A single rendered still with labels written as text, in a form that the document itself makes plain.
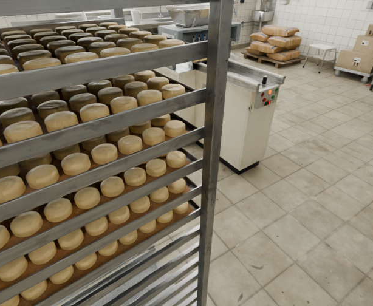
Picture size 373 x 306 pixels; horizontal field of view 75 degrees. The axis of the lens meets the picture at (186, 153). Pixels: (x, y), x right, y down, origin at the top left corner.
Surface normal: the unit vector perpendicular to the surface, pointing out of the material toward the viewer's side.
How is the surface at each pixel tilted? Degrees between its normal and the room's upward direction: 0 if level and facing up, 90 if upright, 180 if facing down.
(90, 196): 0
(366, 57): 88
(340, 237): 0
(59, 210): 0
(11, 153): 90
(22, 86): 90
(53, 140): 90
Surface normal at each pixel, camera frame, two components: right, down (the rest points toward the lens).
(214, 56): -0.80, 0.35
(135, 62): 0.60, 0.46
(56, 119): 0.00, -0.82
